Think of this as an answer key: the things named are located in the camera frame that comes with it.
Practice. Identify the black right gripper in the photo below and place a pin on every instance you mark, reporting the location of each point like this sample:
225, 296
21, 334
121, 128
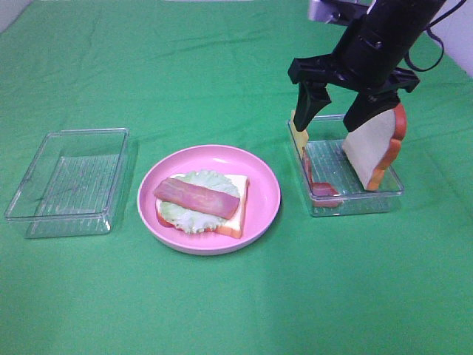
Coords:
313, 73

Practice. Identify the yellow toy cheese slice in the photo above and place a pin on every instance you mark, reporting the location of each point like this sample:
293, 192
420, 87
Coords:
300, 138

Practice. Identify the toy bread slice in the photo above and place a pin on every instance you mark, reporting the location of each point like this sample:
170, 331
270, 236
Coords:
238, 222
373, 146

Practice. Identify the wavy toy bacon strip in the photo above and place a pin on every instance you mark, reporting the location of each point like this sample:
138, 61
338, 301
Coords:
319, 189

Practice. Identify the toy ham slice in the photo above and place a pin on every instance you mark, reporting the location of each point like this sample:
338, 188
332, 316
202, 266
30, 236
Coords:
197, 198

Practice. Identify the green toy lettuce leaf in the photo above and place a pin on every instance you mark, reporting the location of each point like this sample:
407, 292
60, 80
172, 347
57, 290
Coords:
199, 222

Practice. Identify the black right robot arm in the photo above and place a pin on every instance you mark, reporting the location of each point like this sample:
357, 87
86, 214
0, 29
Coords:
365, 60

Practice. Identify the right clear plastic tray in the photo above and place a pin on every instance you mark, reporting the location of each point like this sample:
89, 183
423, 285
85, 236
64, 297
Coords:
330, 164

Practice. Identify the clear plastic tray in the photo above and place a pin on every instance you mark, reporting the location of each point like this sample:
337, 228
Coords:
330, 164
73, 185

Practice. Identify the pink round plate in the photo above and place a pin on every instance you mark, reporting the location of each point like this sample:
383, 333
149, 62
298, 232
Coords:
262, 205

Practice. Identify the green tablecloth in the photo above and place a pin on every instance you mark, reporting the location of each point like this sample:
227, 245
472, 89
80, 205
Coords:
179, 74

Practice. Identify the left clear plastic tray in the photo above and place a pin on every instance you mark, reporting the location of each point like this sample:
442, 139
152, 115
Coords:
73, 185

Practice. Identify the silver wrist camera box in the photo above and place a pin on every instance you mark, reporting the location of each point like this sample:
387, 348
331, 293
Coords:
336, 12

